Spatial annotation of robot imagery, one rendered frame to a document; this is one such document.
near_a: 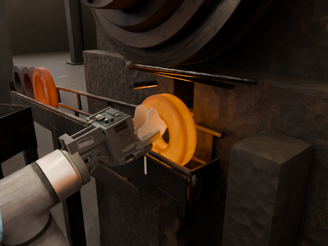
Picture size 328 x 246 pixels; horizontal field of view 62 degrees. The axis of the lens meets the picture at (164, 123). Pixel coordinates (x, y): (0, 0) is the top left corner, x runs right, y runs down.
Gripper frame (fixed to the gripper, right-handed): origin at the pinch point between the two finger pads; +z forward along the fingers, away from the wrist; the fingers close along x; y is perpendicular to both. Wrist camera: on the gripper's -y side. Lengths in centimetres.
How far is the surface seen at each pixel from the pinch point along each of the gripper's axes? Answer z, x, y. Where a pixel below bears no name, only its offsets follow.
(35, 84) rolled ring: -4, 77, -3
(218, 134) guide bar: 3.8, -10.9, -1.2
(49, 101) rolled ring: -5, 62, -7
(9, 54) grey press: 30, 292, -19
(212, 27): 0.5, -15.1, 19.2
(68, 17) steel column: 251, 647, -30
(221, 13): 0.9, -16.5, 20.7
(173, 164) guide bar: -5.3, -7.5, -3.7
